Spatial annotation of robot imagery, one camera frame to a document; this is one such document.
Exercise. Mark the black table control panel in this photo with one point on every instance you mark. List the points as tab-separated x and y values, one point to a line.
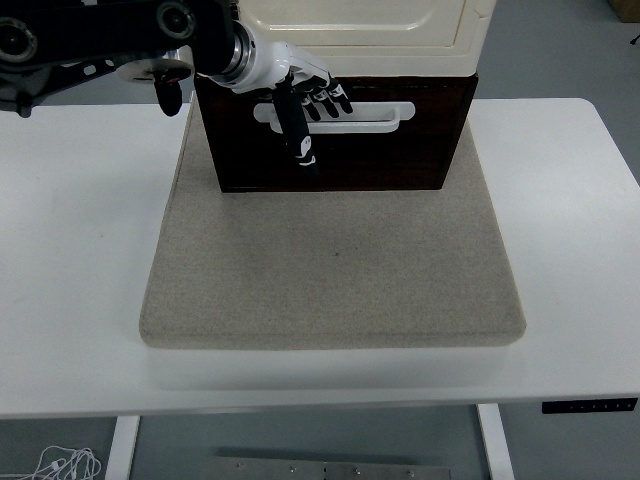
590	405

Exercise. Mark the dark wood drawer housing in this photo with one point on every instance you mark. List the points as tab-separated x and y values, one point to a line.
425	81

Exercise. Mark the beige fabric mat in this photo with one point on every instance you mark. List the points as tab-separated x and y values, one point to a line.
330	275

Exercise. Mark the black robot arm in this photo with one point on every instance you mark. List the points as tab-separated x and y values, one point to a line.
210	30

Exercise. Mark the brown cardboard box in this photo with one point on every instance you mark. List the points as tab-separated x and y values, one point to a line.
630	9

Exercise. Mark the white table leg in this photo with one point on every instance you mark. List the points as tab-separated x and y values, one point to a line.
122	450
495	445

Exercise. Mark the cream cabinet with door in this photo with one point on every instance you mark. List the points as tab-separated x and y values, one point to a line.
400	55

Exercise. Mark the small dark floor object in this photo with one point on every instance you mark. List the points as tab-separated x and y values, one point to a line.
633	42

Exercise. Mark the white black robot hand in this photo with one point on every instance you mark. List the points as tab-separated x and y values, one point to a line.
270	62

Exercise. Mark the dark wood drawer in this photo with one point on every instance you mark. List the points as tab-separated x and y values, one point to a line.
390	160

